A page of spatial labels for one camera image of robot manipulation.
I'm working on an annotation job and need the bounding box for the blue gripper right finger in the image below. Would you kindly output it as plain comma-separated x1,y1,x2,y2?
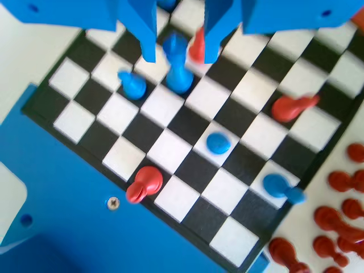
204,0,361,64

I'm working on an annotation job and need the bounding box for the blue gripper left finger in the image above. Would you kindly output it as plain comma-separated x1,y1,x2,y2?
4,0,159,63

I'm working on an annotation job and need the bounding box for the blue chess king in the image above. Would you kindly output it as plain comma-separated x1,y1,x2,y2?
162,32,194,94

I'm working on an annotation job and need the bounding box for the red chess bishop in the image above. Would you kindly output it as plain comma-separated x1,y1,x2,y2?
314,206,364,244

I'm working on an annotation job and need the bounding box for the black white chessboard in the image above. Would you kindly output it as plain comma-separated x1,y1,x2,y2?
22,0,364,271

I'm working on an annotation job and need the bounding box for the red pawn near edge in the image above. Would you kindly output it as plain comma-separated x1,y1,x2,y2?
126,166,164,204

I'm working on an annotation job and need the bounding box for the red base plate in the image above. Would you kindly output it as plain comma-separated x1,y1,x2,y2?
351,7,364,31

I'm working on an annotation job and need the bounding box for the blue base plate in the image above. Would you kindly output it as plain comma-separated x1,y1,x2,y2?
0,82,271,273

